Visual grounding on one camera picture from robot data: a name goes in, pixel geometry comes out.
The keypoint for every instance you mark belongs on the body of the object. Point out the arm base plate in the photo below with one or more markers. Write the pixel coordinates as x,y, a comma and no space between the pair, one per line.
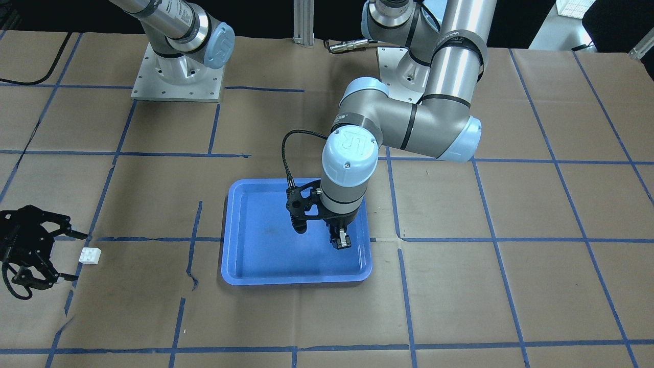
405,79
176,80

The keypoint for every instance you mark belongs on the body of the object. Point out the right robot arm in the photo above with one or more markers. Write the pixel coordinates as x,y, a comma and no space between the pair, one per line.
174,29

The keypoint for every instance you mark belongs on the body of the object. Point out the brown paper table cover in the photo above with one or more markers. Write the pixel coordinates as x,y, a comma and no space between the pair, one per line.
537,252

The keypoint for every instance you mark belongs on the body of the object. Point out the blue plastic tray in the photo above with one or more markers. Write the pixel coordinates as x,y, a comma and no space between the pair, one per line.
261,247

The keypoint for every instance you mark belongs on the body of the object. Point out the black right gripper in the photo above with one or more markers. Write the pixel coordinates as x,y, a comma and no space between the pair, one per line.
20,240

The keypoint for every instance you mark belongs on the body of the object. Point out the aluminium frame post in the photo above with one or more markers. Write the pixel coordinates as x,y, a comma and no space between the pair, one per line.
304,11

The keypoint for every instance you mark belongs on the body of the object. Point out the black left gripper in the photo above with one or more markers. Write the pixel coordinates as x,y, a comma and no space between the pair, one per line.
337,223

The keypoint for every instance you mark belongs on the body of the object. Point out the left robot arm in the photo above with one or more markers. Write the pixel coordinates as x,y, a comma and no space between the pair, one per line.
452,54

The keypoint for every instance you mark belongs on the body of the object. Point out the white toy block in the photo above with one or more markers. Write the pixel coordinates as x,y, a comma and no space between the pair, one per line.
89,256

